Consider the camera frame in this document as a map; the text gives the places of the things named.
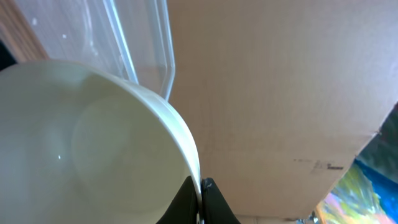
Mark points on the white bowl with peanuts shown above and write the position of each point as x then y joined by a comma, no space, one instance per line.
82,146

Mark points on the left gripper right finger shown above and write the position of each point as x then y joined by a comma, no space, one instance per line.
215,208

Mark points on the clear plastic bin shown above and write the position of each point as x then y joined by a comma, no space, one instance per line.
130,39

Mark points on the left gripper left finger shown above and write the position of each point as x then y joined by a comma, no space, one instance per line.
184,207

